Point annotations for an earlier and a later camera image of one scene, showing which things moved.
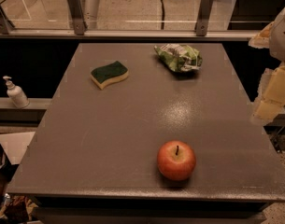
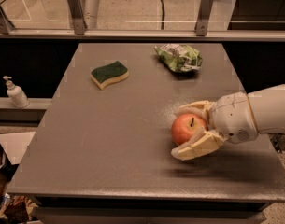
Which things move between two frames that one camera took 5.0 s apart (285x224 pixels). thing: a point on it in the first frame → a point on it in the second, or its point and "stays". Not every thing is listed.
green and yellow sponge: (103, 76) stays
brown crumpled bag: (18, 210) stays
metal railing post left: (74, 1) stays
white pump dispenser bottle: (16, 93) stays
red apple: (176, 160) → (187, 127)
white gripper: (282, 39) → (233, 116)
